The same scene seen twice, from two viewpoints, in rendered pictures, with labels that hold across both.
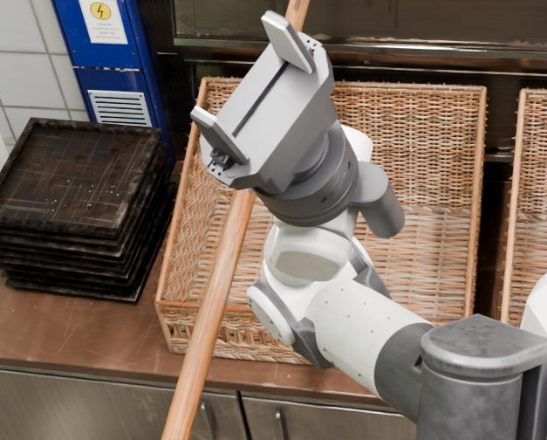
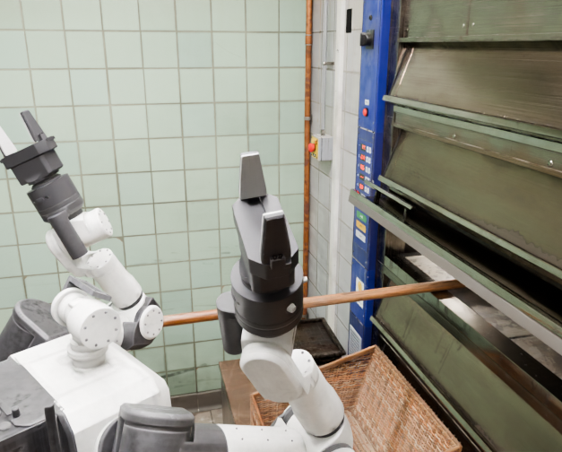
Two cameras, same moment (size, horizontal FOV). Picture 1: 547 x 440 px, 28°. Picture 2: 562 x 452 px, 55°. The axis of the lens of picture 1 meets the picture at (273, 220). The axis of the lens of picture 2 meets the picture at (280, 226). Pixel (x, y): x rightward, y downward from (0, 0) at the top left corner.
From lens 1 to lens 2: 1.30 m
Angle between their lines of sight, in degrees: 54
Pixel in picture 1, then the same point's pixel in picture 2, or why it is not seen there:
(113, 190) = not seen: hidden behind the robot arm
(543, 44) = (489, 438)
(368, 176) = (57, 213)
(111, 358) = (238, 412)
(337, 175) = (35, 193)
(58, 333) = (244, 391)
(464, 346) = (33, 307)
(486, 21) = (472, 401)
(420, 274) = not seen: outside the picture
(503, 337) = (48, 322)
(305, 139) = (29, 169)
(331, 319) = not seen: hidden behind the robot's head
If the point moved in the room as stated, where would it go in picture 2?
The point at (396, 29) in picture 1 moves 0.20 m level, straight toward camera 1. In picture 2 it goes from (438, 374) to (379, 390)
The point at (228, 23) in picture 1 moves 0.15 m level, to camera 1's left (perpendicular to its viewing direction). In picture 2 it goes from (391, 323) to (361, 306)
